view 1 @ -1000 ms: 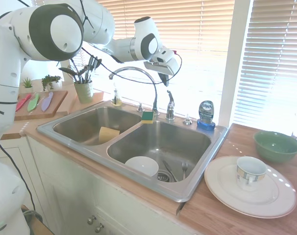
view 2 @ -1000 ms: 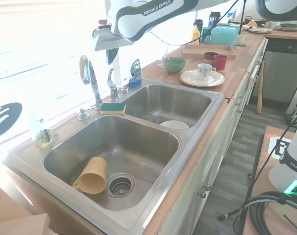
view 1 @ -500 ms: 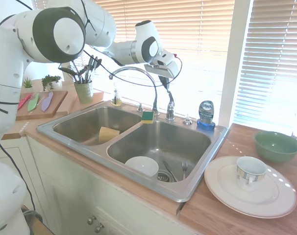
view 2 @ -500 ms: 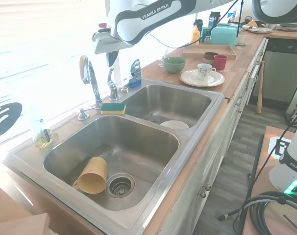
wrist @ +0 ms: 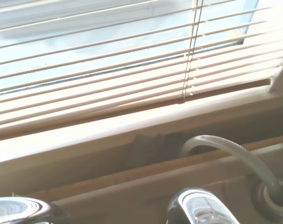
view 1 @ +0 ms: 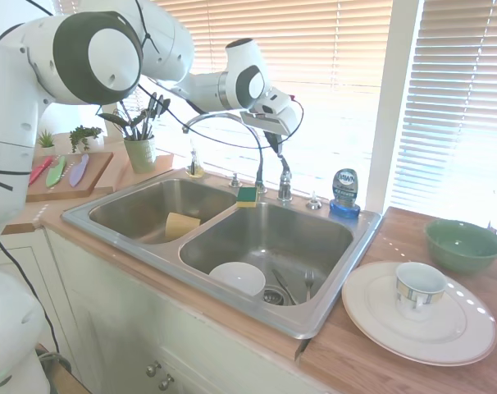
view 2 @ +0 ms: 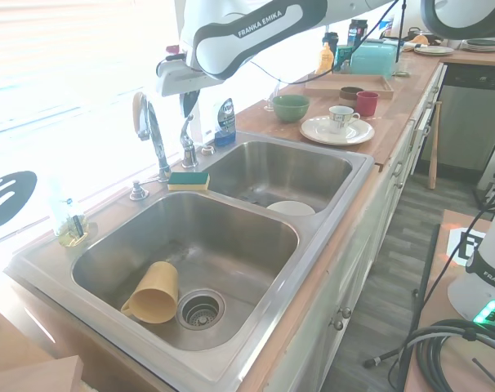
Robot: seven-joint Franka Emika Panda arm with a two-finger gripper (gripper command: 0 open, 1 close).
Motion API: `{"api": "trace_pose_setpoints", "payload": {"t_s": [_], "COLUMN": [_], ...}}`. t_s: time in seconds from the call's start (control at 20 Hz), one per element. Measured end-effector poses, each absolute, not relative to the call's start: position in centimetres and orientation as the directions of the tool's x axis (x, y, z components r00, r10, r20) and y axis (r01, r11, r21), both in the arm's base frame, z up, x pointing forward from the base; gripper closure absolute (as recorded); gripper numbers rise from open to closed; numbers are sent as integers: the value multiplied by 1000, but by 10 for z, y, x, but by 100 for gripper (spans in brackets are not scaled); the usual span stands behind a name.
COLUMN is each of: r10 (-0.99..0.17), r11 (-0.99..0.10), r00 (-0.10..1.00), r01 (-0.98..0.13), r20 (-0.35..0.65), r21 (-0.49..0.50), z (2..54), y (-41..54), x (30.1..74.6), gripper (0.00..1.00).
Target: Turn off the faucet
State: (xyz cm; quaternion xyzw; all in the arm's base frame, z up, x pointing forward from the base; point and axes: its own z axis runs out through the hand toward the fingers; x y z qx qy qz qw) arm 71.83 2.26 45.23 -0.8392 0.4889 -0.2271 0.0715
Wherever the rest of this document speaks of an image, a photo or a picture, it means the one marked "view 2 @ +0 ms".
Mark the brown striped bowl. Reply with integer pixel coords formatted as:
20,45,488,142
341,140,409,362
339,86,365,109

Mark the white ceramic bowl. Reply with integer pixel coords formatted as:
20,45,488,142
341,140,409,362
265,200,316,217

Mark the stack of green plates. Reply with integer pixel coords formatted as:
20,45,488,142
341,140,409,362
459,38,495,53

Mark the stainless steel dishwasher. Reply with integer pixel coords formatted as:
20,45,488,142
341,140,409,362
418,63,495,172

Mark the perforated metal drain strainer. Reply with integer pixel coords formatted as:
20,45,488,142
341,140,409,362
176,288,227,331

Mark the black slotted spatula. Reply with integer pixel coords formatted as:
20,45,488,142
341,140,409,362
0,170,38,231

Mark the yellow green sponge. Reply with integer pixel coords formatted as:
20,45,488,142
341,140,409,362
167,171,211,192

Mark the wooden serving tray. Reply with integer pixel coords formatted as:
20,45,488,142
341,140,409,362
304,73,395,100

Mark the white patterned teacup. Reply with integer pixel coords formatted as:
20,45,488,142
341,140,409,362
328,105,361,135

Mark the red mug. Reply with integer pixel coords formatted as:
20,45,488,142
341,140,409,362
355,91,380,118

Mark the clear wine glass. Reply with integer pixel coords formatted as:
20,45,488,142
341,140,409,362
263,79,282,112

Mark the grey coiled cable bundle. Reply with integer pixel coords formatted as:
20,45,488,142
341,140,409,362
406,318,495,392

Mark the stainless steel double sink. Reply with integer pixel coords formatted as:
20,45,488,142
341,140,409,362
4,130,375,387

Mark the white dinner plate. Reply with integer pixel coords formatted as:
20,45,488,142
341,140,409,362
299,115,375,146

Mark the black tumbler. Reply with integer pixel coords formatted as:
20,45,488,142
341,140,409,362
322,31,339,62

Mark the white kitchen cabinet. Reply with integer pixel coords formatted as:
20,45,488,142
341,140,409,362
267,60,448,392

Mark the teal toaster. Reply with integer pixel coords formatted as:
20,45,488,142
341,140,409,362
349,38,400,81

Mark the dark labelled bottle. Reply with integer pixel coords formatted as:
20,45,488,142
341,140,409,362
347,18,369,48

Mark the clear bottle yellow liquid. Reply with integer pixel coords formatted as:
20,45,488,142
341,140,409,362
47,175,89,248

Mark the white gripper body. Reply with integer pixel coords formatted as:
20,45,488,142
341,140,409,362
155,58,225,98

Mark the wide white window blind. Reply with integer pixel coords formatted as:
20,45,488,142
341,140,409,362
0,0,179,140

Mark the green ceramic bowl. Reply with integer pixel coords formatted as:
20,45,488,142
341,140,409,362
271,94,311,123

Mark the yellow squeeze bottle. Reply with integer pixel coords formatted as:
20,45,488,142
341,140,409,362
314,40,335,75

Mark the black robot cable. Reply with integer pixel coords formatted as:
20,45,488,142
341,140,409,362
251,0,400,85

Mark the faucet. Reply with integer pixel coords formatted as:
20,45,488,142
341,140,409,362
132,91,172,183

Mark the black white marker paper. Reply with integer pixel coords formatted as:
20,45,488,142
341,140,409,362
446,227,488,262

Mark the chrome faucet handle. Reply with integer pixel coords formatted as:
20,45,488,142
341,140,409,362
178,114,199,169

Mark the stack of cream plates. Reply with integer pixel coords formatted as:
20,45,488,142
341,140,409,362
412,45,455,57

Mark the blue Dawn dish soap bottle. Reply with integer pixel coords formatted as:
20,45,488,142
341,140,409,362
212,96,237,148

